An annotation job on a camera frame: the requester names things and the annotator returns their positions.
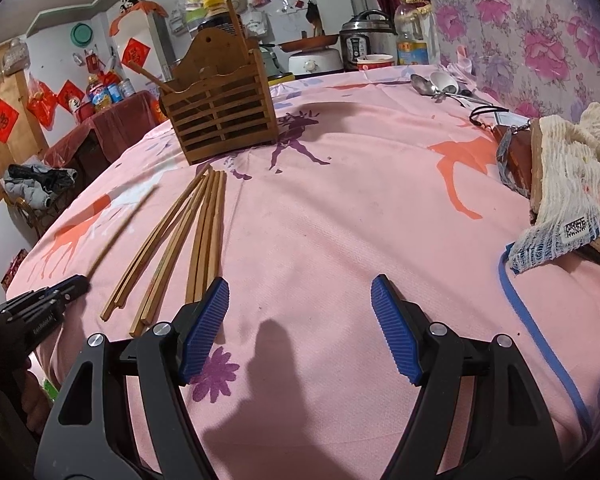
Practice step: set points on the white refrigerator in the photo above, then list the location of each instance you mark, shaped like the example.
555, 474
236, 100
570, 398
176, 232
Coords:
147, 55

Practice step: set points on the pink floral plastic sheet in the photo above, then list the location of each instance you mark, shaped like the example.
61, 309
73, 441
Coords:
530, 25

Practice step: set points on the metal spoon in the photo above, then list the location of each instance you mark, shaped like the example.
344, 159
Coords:
422, 85

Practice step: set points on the panda plush toy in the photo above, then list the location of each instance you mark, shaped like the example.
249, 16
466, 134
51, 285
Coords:
128, 1

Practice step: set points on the dark sauce bottle yellow cap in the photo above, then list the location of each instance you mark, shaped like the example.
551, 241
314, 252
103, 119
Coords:
217, 12

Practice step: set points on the large clear oil bottle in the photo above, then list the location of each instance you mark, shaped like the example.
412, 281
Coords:
411, 35

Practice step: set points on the red cloth covered side table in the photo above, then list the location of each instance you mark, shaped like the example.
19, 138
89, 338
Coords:
110, 130

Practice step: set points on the metal cutlery piece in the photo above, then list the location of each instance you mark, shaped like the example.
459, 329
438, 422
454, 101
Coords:
472, 97

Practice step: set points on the silver electric pressure cooker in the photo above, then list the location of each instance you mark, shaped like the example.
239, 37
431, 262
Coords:
367, 40

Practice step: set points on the blue tin cans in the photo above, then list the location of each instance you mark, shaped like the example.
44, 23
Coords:
120, 90

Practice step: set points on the red and white bowl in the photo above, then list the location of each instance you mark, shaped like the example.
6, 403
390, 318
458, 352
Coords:
375, 62

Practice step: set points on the cream knitted cloth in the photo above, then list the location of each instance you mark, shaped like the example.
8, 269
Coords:
575, 175

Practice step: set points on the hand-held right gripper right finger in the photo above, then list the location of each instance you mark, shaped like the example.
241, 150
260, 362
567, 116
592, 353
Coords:
397, 330

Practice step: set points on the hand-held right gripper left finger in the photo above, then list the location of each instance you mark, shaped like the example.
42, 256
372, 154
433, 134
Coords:
202, 330

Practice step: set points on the chair with grey jacket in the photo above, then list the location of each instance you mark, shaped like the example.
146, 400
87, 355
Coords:
35, 185

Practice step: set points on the person's left hand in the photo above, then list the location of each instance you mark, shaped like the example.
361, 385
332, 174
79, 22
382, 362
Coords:
35, 395

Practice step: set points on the long brown wooden chopstick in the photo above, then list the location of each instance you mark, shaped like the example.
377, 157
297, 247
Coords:
122, 232
152, 77
236, 30

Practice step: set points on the row of wooden chopsticks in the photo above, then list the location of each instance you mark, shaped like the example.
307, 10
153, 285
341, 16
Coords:
180, 250

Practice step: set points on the pink deer printed cloth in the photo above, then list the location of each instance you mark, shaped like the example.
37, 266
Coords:
330, 210

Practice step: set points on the yellow oil bottle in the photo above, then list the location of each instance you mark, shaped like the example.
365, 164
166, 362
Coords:
98, 92

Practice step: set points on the black hanging spatula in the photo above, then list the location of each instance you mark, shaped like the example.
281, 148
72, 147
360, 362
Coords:
314, 17

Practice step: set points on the white induction cooker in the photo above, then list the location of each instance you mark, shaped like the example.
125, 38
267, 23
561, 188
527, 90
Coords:
312, 62

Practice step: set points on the wooden slatted utensil holder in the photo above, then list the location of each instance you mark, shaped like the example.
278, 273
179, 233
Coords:
220, 110

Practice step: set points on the orange frying pan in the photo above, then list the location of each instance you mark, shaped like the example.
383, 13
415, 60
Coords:
310, 42

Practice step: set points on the red diamond paper decoration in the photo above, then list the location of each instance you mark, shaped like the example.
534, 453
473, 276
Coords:
135, 52
70, 96
1, 122

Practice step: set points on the green round plate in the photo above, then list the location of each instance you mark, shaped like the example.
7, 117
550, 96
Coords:
81, 35

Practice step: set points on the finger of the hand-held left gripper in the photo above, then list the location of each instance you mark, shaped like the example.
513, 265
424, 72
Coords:
72, 287

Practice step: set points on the orange cloth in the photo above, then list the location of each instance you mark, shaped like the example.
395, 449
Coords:
140, 10

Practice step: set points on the brown wooden board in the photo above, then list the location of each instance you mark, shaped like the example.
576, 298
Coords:
520, 160

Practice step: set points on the wooden door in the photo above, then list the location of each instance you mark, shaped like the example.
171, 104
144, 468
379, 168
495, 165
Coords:
15, 160

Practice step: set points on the red plastic bag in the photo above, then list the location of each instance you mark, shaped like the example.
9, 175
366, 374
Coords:
41, 102

